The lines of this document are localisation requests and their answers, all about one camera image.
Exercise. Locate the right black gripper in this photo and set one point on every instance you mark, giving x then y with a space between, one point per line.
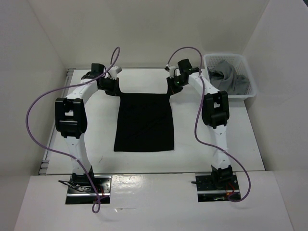
172 89

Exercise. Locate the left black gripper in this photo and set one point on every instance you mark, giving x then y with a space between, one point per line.
115 90

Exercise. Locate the black skirt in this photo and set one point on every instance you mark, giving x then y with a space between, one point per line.
144 123

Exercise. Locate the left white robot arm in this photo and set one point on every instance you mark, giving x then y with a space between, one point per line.
71 120

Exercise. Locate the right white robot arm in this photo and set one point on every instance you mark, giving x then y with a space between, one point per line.
214 113

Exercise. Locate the grey skirt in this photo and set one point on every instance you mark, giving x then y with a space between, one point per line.
225 78

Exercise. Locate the white plastic basket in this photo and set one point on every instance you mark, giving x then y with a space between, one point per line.
241 67

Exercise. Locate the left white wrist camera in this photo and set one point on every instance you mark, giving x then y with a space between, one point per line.
113 72

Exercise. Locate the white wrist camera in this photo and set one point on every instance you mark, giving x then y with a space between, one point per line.
172 70
113 72

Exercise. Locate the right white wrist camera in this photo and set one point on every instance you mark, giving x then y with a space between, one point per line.
172 70

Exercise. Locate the aluminium table edge rail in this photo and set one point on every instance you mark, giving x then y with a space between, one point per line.
48 154

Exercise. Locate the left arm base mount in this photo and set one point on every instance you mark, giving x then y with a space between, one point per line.
83 193

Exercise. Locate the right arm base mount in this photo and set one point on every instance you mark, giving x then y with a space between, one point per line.
207 191

